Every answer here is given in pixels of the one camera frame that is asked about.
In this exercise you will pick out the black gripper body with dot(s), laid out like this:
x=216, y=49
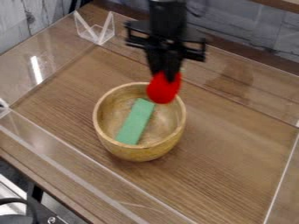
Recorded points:
x=191, y=41

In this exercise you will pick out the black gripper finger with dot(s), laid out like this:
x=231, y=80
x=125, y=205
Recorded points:
x=173, y=60
x=155, y=59

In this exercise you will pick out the red toy strawberry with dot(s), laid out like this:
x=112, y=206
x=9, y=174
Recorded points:
x=161, y=90

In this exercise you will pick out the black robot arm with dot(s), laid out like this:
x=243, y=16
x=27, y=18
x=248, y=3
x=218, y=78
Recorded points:
x=167, y=19

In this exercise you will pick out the green rectangular block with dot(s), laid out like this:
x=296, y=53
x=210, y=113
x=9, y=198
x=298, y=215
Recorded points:
x=136, y=121

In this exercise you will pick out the wooden bowl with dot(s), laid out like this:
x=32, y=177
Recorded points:
x=163, y=130

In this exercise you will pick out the black metal table leg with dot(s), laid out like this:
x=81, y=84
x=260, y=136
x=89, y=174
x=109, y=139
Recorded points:
x=51, y=211

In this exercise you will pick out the clear acrylic corner bracket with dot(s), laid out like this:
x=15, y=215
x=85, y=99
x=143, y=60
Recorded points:
x=97, y=34

